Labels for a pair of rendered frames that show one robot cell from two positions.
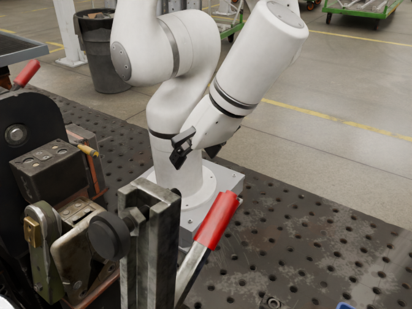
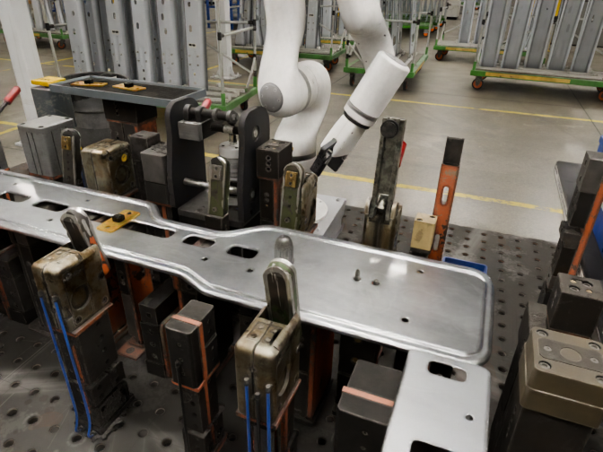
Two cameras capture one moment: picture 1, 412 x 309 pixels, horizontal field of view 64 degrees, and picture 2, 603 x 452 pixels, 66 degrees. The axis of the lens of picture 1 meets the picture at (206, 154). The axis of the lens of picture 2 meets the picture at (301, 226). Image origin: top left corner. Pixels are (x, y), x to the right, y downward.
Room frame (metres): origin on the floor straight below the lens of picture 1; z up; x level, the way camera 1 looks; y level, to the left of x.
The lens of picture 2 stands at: (-0.53, 0.38, 1.42)
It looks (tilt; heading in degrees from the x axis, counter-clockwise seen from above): 28 degrees down; 345
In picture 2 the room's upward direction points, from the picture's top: 1 degrees clockwise
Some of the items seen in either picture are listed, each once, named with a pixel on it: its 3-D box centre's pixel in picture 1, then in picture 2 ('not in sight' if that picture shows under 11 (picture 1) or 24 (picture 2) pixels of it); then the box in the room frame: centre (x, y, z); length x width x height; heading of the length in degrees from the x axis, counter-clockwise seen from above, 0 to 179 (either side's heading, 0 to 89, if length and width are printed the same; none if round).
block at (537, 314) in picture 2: not in sight; (514, 403); (-0.14, -0.07, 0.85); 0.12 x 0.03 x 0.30; 144
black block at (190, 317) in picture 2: not in sight; (199, 390); (0.00, 0.39, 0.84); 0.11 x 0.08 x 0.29; 144
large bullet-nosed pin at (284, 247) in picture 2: not in sight; (284, 252); (0.10, 0.23, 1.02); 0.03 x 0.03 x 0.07
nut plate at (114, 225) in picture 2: not in sight; (118, 218); (0.30, 0.51, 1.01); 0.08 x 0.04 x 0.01; 145
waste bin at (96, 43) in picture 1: (107, 51); (102, 125); (3.24, 0.96, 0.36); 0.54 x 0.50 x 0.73; 145
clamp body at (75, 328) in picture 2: not in sight; (88, 341); (0.13, 0.56, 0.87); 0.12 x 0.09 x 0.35; 144
